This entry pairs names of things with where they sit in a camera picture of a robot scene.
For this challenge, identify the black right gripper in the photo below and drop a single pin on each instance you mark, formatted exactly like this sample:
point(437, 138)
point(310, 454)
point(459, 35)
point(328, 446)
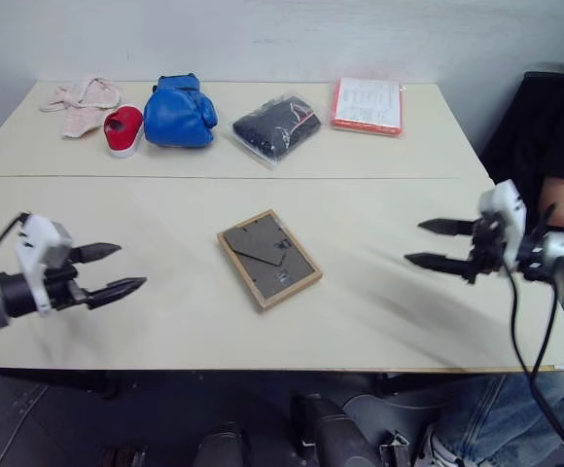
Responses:
point(486, 253)

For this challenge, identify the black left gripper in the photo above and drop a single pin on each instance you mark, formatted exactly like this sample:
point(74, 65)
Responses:
point(63, 292)

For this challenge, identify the wooden picture frame face down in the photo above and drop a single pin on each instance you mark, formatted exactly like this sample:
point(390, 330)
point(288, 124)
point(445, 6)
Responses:
point(267, 260)

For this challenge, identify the red child's shoe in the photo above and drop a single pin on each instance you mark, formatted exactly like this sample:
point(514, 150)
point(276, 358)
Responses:
point(125, 131)

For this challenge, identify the person's black shirt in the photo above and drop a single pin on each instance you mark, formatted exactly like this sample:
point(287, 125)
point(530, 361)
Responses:
point(549, 131)

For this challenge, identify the orange packet with white sheet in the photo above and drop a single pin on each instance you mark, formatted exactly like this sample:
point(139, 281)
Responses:
point(368, 104)

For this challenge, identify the pink knitted garment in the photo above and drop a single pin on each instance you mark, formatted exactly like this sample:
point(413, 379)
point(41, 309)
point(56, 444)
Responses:
point(85, 104)

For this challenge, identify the blue boxing glove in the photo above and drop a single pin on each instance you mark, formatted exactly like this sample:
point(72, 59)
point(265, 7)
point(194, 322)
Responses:
point(177, 114)

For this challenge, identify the grey rounded shape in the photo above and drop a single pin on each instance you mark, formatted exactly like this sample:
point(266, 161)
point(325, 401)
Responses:
point(394, 413)

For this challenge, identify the person's blue jeans leg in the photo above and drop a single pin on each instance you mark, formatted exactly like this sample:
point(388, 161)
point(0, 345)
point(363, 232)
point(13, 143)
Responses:
point(496, 418)

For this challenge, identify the person's white sneaker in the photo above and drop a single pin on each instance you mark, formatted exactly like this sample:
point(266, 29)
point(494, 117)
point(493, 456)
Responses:
point(440, 450)

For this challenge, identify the black item in clear bag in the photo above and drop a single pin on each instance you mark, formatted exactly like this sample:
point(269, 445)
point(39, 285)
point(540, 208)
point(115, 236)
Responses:
point(277, 127)

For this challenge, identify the black chair back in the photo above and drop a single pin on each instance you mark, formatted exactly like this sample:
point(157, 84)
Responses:
point(552, 69)

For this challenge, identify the dark rounded shape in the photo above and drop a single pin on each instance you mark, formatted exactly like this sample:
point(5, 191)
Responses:
point(330, 433)
point(220, 447)

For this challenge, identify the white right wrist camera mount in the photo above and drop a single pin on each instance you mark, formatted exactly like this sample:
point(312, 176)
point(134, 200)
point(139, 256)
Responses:
point(505, 214)

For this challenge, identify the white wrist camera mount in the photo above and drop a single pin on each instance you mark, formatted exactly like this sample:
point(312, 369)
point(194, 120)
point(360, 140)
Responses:
point(505, 214)
point(39, 243)

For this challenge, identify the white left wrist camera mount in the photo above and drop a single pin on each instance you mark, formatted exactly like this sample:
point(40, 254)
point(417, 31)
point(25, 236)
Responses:
point(39, 243)

